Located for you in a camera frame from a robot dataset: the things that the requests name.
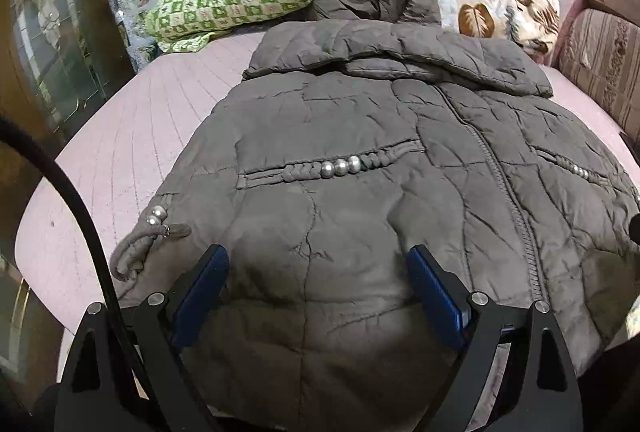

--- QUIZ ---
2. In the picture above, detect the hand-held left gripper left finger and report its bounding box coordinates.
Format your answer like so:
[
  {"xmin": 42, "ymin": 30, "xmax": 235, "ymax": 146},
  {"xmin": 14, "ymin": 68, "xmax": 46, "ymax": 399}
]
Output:
[{"xmin": 60, "ymin": 244, "xmax": 231, "ymax": 432}]

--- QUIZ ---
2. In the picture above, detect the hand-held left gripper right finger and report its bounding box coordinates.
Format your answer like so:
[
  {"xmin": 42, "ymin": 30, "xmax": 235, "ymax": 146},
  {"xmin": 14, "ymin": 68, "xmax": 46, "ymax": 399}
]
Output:
[{"xmin": 406, "ymin": 244, "xmax": 586, "ymax": 432}]

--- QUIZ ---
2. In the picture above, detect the grey-brown quilted puffer jacket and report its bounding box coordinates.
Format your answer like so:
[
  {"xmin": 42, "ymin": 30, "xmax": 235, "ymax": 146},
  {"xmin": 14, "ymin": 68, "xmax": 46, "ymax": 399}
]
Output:
[{"xmin": 111, "ymin": 0, "xmax": 640, "ymax": 432}]

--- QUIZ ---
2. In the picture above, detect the striped beige cushion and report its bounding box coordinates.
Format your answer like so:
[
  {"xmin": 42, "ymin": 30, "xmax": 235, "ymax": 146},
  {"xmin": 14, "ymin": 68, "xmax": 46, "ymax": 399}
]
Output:
[{"xmin": 557, "ymin": 8, "xmax": 640, "ymax": 140}]

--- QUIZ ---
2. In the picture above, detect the wooden glass-door cabinet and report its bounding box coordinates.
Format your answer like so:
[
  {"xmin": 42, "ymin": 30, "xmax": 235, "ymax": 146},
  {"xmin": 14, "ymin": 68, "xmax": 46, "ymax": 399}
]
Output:
[{"xmin": 0, "ymin": 0, "xmax": 136, "ymax": 148}]

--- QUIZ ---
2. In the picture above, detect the black cable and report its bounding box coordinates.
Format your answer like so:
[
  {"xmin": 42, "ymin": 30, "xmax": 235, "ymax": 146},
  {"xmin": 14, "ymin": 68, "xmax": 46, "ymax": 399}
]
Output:
[{"xmin": 0, "ymin": 116, "xmax": 166, "ymax": 432}]

